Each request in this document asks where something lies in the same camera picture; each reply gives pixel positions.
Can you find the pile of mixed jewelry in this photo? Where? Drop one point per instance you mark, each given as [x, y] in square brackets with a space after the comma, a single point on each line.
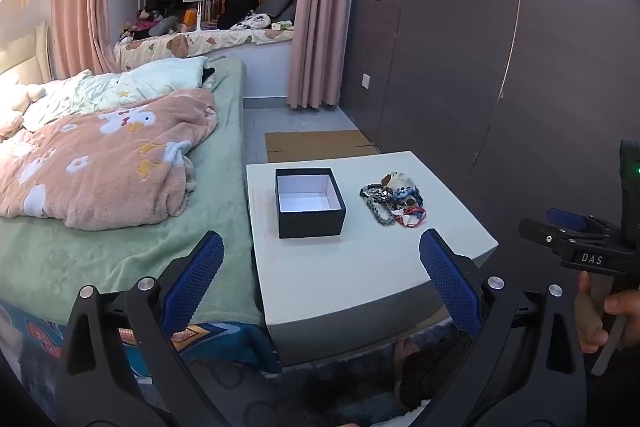
[395, 199]

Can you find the orange box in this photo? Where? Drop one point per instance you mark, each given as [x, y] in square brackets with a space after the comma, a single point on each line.
[190, 17]

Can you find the white pillow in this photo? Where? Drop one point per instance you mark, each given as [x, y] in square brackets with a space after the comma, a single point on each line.
[15, 107]

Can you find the grey pillow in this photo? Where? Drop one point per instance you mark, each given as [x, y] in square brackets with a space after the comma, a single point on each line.
[280, 2]

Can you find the black spotted white cushion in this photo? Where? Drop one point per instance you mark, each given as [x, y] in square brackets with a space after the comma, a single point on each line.
[252, 22]

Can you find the blue printed bed sheet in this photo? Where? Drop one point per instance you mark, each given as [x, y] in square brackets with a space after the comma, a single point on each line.
[220, 337]

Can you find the bed with green sheet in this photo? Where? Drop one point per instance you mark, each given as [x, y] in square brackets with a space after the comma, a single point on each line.
[220, 187]

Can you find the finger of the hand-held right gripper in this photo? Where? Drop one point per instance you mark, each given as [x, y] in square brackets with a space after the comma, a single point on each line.
[565, 218]
[537, 232]

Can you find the person's foot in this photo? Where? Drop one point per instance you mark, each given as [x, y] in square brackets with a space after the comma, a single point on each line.
[405, 352]

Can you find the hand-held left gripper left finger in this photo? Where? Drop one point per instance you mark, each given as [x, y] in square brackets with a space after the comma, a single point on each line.
[195, 277]

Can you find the plush toy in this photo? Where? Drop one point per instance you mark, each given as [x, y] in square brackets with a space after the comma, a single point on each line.
[147, 19]

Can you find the printed window seat cushion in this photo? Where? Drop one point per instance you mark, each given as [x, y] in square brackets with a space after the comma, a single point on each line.
[220, 39]

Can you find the brown cardboard sheet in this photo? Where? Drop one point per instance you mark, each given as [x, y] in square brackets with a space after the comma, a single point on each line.
[320, 144]

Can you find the beige headboard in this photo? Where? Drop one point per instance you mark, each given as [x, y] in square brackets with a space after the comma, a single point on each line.
[30, 57]

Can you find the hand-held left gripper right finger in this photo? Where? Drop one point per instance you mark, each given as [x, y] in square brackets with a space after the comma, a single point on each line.
[450, 287]

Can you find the black bag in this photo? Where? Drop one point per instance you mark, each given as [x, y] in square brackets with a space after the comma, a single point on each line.
[240, 7]

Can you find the pink flowered blanket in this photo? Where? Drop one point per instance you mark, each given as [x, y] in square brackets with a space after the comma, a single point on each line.
[100, 172]

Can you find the person's right hand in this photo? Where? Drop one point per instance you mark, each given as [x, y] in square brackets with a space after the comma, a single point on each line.
[585, 312]

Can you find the white side table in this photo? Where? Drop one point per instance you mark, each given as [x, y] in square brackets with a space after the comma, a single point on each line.
[360, 277]

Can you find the pale green quilt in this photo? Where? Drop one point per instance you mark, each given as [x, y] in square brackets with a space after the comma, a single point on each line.
[160, 77]

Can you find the white wall outlet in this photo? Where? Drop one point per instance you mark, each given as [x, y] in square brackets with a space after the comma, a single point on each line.
[366, 81]

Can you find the black jewelry box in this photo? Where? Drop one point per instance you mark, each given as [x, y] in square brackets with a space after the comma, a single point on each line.
[310, 224]

